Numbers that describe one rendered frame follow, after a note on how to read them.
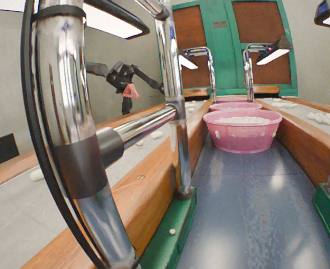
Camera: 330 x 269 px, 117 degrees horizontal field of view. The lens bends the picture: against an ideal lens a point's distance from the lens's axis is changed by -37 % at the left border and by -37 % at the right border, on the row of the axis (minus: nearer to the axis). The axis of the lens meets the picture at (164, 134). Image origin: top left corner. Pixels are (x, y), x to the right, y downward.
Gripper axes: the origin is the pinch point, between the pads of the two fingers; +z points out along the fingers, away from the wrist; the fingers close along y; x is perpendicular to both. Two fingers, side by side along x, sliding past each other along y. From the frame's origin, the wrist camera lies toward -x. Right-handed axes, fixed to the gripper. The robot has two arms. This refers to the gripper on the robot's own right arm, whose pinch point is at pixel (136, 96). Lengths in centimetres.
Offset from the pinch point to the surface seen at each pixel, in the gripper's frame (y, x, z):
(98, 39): 159, 12, -198
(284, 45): 9, -63, 43
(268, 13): 88, -119, 27
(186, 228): -54, -10, 38
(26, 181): -60, 7, 10
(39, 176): -58, 3, 13
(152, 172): -53, -13, 30
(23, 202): -64, 1, 17
